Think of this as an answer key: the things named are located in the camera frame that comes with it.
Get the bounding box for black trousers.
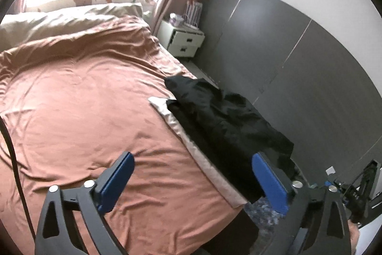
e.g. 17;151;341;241
164;74;297;205

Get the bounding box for terracotta bed sheet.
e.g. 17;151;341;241
1;16;241;254

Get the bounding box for folded black garment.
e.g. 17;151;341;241
166;100;264;203

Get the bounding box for beige duvet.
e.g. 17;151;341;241
1;3;151;51

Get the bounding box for white bedside cabinet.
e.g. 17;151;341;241
157;21;205;58

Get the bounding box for white jar on cabinet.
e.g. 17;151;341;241
169;13;184;27

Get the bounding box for striped box on cabinet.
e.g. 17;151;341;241
183;1;203;29

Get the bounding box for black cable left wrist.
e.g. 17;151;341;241
0;115;36;241

